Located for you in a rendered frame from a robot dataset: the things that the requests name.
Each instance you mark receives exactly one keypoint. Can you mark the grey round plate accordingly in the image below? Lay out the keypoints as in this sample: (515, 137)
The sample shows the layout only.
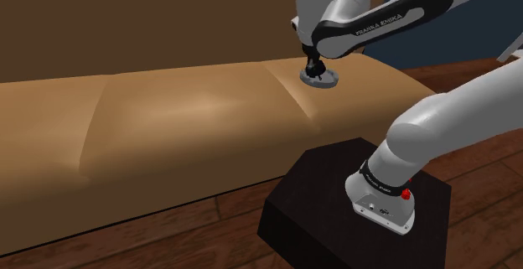
(327, 79)

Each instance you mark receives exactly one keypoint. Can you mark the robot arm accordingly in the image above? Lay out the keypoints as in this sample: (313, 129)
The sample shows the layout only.
(433, 125)

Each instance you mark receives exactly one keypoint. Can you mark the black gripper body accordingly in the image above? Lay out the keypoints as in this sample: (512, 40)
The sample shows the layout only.
(313, 62)

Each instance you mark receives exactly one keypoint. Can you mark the tan leather sofa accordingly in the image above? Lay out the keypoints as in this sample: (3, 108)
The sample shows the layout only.
(184, 137)

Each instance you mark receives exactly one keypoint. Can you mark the dark robot stand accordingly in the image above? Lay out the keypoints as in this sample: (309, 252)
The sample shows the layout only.
(318, 219)

